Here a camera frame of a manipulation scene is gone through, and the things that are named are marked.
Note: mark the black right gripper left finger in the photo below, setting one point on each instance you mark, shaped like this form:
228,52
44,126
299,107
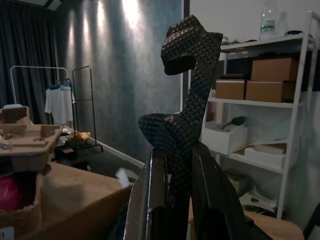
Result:
142,195

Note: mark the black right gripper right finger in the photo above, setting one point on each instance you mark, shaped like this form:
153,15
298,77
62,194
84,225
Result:
215,200

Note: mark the black textured foam piece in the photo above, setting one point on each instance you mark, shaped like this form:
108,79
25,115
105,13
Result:
192,100

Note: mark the white paper scrap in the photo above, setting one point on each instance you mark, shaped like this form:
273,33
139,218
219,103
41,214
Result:
122,177

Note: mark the green box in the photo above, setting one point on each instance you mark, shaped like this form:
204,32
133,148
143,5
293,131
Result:
237,183

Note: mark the white plastic item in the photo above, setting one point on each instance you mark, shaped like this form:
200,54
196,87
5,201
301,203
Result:
260,197

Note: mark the white open box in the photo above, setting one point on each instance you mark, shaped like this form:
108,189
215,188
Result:
222,140

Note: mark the large cardboard box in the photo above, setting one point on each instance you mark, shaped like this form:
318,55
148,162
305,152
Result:
80,197

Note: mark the flat white box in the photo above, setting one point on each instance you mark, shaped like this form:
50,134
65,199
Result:
265,156

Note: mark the black brush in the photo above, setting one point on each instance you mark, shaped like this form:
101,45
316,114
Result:
236,121

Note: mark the crumpled brown paper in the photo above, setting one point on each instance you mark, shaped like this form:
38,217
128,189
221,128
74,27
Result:
80,137

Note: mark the black clothes rack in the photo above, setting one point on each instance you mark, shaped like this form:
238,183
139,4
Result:
91,105

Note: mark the small brown cardboard box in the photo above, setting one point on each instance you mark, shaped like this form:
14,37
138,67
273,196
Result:
230,90

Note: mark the white shirt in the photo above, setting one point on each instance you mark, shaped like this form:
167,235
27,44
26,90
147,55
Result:
58,105

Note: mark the brown pulp packaging tray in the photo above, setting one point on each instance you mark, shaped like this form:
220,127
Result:
27,147

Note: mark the white shelf unit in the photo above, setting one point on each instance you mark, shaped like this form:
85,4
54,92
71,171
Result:
297,100

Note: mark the pink bag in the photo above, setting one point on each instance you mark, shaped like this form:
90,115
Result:
12,192

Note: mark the blue clothes hanger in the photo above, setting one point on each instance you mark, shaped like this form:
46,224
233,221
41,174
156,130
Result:
67,85
54,86

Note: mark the wide brown cardboard box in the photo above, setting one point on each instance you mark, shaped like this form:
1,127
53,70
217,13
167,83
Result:
273,70

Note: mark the white clothes rack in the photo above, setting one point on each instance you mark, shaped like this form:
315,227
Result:
13,82

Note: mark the clear plastic bottle green label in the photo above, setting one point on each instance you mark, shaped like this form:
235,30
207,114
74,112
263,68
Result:
267,22

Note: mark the black bowl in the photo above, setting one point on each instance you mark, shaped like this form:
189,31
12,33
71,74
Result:
295,32

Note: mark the dark curtain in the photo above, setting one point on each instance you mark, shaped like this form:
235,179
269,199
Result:
25,37

